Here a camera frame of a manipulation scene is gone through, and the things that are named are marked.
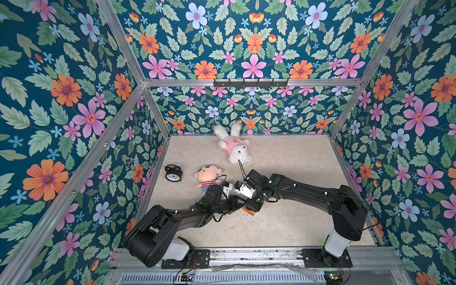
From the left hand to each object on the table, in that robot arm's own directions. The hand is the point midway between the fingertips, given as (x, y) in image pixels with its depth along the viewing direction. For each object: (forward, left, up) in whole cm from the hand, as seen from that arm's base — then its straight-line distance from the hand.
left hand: (247, 203), depth 83 cm
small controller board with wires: (-26, +28, -9) cm, 39 cm away
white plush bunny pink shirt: (+33, +3, +3) cm, 33 cm away
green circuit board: (-31, -33, -9) cm, 46 cm away
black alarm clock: (+20, +37, 0) cm, 42 cm away
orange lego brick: (-3, -2, -5) cm, 6 cm away
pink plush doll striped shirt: (+16, +19, +2) cm, 25 cm away
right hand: (0, -1, 0) cm, 1 cm away
